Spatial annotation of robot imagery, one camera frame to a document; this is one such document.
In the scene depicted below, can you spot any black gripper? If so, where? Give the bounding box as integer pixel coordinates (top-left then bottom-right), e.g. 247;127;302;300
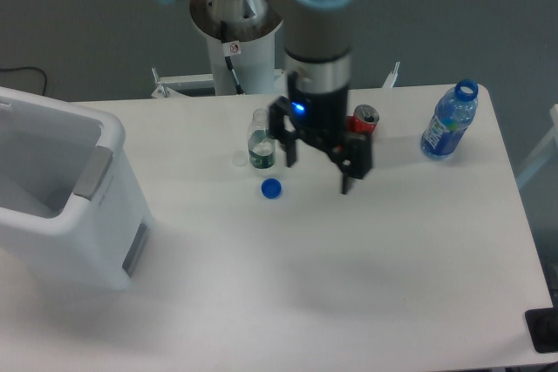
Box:
269;71;372;195

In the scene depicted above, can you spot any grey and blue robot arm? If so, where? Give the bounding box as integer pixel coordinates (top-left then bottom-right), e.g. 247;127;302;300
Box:
263;0;372;193

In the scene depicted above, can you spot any white trash bin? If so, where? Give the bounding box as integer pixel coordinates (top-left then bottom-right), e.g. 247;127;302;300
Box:
1;88;153;290

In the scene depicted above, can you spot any blue bottle cap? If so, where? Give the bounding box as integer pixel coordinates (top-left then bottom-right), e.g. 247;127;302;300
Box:
261;178;282;200

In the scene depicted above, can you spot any clear bottle green label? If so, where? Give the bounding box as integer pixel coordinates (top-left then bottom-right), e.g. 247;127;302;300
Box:
247;108;276;170

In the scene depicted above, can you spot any crushed red soda can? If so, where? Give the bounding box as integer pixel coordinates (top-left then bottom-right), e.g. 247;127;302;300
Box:
347;104;380;134

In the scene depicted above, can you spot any white bottle cap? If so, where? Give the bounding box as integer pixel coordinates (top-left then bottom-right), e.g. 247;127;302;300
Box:
232;151;248;167

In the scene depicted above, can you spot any blue plastic drink bottle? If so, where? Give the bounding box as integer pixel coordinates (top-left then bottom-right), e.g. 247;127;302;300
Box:
420;79;479;160

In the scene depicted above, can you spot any white furniture at right edge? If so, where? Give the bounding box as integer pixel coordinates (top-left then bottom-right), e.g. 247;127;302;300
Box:
515;104;558;190

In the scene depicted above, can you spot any black device at edge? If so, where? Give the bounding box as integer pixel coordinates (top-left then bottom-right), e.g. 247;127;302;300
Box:
524;260;558;354

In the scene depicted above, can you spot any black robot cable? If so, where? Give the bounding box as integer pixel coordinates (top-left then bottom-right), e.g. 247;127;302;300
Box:
220;21;244;95

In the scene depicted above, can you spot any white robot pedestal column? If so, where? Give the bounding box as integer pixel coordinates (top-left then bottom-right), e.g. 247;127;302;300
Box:
189;0;282;96

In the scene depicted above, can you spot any white metal table frame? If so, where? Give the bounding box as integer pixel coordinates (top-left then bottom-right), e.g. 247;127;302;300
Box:
151;61;401;98

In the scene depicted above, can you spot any black floor cable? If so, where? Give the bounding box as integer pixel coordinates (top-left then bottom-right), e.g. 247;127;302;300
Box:
0;66;47;93

